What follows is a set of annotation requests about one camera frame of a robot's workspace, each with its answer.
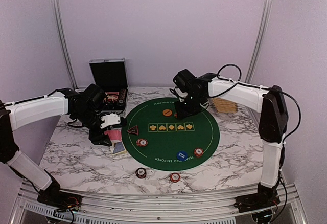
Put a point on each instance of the right aluminium frame post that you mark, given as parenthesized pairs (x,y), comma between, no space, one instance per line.
(259,40)

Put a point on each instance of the orange-red 5 chip stack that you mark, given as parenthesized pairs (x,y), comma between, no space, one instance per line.
(174,177)

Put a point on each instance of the red-backed playing card deck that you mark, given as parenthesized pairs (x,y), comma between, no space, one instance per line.
(114,135)

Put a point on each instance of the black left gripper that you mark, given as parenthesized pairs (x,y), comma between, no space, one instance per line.
(96,138)

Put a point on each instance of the left aluminium frame post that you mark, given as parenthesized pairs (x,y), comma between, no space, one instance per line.
(63,44)

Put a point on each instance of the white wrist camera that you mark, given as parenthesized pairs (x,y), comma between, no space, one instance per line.
(178,93)
(110,119)

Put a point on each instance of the blue-backed playing card deck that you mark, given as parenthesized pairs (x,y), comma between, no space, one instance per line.
(118,149)

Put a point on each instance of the red chip stack mat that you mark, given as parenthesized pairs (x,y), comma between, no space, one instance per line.
(198,152)
(141,142)

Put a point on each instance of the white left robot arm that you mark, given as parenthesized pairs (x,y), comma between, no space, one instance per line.
(82,106)

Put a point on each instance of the aluminium poker chip case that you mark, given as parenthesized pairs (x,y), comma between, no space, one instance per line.
(111,76)

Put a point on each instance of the aluminium frame post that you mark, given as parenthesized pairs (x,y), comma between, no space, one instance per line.
(259,40)
(63,44)

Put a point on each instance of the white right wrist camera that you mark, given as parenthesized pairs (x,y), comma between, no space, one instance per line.
(178,93)

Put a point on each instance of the woven yellow bamboo tray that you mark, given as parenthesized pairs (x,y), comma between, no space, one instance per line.
(224,106)

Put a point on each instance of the dark red 100 chip stack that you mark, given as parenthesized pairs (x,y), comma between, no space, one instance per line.
(141,172)

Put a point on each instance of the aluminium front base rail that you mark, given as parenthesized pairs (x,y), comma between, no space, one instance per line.
(206,207)

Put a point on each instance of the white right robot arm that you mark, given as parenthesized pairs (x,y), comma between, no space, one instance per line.
(269,102)

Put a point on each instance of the green round poker mat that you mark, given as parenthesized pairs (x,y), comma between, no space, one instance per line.
(167,135)

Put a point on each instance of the blue small blind button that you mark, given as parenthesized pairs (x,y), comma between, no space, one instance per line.
(181,155)

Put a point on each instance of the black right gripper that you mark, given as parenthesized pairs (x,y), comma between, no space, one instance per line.
(181,113)

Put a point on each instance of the black triangular all-in button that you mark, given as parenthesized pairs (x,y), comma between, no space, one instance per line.
(133,130)

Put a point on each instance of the orange big blind button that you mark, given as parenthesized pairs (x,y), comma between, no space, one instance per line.
(167,112)

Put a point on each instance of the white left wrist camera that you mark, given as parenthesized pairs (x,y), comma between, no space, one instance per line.
(110,119)

